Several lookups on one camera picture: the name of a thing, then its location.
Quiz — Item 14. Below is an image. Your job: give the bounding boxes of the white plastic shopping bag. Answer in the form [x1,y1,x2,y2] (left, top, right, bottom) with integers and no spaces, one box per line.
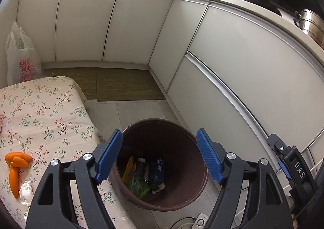
[5,21,42,85]

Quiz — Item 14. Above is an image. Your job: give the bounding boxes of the dark blue carton box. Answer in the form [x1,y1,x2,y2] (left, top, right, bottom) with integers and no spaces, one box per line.
[148,159,165,194]

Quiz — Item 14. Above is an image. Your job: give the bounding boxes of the steel pot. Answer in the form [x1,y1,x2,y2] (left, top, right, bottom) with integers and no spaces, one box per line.
[294,10,324,48]

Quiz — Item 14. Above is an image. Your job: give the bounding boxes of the yellow snack wrapper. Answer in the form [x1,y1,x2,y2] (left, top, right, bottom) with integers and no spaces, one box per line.
[122,156,134,185]

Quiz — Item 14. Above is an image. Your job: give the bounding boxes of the brown trash bin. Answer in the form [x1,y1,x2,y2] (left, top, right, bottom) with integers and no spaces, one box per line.
[109,119,208,211]

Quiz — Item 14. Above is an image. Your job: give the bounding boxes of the crumpled white tissue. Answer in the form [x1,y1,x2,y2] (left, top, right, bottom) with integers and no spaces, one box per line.
[19,181,34,207]

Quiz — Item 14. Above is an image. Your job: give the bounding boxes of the clear plastic bottle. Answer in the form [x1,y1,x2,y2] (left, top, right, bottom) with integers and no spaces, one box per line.
[126,158,150,199]

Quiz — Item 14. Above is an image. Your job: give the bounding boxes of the white kitchen cabinets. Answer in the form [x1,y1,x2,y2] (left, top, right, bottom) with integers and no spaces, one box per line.
[17,0,323,164]

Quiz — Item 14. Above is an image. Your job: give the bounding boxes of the orange peel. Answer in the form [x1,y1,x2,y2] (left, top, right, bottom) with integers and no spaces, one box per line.
[5,152,33,198]

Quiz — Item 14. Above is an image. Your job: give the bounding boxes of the brown floor mat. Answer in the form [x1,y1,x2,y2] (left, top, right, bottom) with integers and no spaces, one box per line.
[44,67,165,102]

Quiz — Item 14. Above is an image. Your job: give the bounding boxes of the white power strip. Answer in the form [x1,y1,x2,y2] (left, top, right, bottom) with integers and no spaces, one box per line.
[170,212,209,229]

